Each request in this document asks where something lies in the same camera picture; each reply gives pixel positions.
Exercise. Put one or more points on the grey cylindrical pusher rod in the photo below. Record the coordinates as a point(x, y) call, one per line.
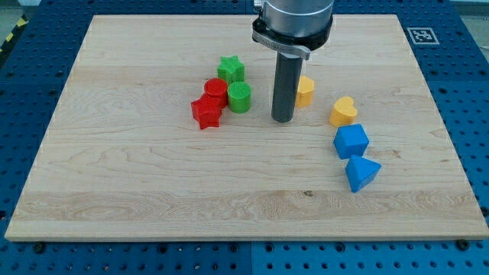
point(286, 81)

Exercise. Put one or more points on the yellow hexagon block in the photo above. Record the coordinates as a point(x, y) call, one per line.
point(304, 96)

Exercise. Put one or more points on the yellow heart block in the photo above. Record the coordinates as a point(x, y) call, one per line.
point(343, 112)

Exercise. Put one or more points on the green cylinder block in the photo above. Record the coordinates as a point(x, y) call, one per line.
point(239, 97)

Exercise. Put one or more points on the green star block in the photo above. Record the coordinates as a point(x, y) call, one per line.
point(231, 69)

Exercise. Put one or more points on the red cylinder block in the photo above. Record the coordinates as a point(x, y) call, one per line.
point(217, 88)

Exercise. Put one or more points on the red star block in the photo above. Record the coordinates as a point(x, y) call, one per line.
point(206, 111)

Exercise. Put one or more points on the blue cube block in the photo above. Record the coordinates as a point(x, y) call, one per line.
point(350, 140)

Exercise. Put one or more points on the blue triangle block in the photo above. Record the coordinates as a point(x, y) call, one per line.
point(360, 172)

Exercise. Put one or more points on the white fiducial marker tag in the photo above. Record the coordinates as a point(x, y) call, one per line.
point(422, 36)

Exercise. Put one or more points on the wooden board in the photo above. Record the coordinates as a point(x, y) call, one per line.
point(123, 158)

